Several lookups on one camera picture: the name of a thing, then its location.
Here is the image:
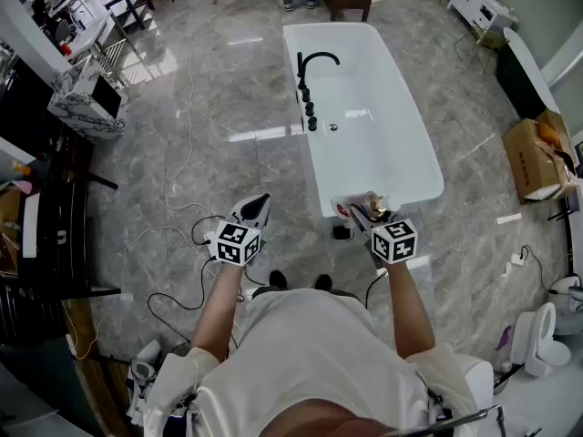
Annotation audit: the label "white wire rack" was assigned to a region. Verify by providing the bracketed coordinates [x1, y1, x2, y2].
[97, 37, 155, 86]

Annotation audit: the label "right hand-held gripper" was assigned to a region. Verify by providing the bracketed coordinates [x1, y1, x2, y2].
[350, 205, 419, 264]

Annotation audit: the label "black curved faucet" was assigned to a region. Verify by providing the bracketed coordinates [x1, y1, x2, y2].
[296, 51, 342, 90]

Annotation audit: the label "person's left forearm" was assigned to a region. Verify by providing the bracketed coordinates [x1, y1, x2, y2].
[189, 261, 242, 361]

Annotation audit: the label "white round appliance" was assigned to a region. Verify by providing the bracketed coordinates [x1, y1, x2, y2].
[547, 274, 583, 336]

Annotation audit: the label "white power adapter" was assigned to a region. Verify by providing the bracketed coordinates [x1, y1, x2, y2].
[504, 252, 529, 277]

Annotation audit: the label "white bathtub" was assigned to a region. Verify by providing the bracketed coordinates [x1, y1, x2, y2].
[281, 22, 445, 219]

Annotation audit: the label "black looped cable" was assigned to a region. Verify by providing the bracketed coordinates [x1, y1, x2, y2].
[189, 215, 227, 247]

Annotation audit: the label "brown cardboard box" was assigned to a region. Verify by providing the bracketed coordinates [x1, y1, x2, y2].
[501, 108, 580, 206]

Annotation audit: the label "black metal rack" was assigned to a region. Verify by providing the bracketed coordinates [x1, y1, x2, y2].
[0, 129, 122, 300]

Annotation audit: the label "long white floor cable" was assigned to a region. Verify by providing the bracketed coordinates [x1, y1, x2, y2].
[165, 25, 210, 211]

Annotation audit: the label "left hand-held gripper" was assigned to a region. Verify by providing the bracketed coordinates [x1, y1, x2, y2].
[209, 193, 272, 268]

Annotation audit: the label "white toilet model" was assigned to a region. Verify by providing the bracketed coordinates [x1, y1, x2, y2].
[509, 301, 573, 379]

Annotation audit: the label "thin black floor cable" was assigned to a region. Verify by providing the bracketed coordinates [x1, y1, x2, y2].
[147, 257, 256, 350]

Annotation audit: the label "person's white shirt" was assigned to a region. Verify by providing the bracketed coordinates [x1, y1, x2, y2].
[143, 288, 477, 437]

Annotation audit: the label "person's dark trousers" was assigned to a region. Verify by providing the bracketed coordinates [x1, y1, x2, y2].
[251, 285, 361, 302]

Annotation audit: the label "black oval tub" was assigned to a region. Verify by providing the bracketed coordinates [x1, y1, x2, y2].
[495, 27, 562, 121]

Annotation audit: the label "small beige bottle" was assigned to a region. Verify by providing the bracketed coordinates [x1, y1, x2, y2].
[330, 191, 403, 221]

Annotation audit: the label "person's right forearm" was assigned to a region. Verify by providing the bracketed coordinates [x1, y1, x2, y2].
[385, 257, 436, 361]

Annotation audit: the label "marble pattern cabinet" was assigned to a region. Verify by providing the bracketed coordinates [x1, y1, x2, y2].
[47, 55, 129, 144]

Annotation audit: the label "white drawer cabinet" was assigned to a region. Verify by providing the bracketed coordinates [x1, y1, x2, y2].
[447, 0, 519, 32]

